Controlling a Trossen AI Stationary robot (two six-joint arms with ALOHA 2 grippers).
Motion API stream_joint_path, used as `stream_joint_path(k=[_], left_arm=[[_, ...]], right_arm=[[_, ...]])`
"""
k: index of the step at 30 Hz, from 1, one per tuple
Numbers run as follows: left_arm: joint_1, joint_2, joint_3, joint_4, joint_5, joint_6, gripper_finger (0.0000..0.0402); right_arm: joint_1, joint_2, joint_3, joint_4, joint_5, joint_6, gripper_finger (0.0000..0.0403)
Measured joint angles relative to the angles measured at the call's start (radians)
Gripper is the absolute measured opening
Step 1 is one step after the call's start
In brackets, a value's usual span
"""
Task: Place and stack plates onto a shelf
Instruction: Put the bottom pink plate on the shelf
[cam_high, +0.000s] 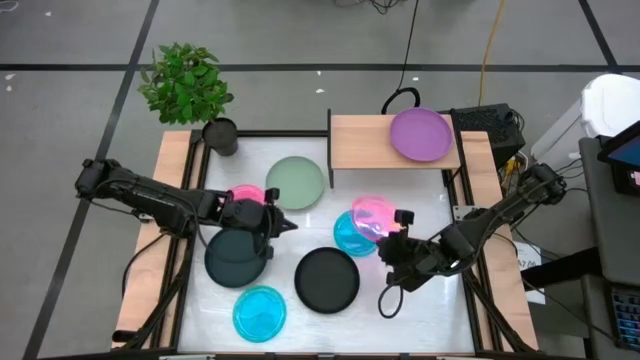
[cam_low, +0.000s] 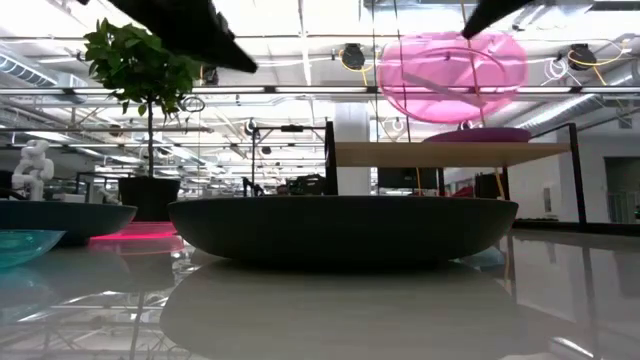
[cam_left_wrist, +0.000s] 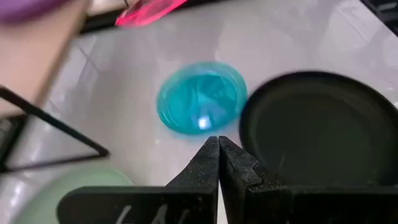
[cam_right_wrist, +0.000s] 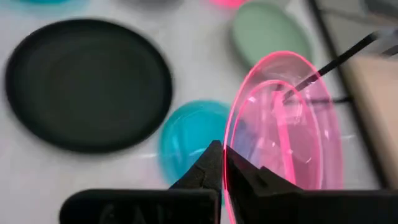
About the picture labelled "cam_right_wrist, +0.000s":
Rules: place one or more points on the wooden shelf with black frame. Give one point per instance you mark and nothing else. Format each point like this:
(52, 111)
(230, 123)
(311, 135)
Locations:
(376, 109)

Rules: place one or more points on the black large plate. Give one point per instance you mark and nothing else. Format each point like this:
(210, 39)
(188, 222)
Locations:
(87, 84)

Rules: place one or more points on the pink translucent large plate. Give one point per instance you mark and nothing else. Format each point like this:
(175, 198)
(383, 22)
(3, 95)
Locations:
(228, 2)

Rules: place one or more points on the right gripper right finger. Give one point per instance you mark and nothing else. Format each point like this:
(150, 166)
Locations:
(252, 193)

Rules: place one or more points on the mint green large plate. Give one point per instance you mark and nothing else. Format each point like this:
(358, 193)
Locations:
(267, 31)

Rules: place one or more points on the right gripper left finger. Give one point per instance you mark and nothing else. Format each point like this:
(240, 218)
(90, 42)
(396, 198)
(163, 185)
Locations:
(205, 174)

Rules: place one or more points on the pink translucent small plate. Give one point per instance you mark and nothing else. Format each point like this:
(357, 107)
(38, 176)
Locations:
(311, 149)

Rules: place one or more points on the cyan translucent small plate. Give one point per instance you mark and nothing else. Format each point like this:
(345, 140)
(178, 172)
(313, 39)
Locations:
(189, 137)
(43, 1)

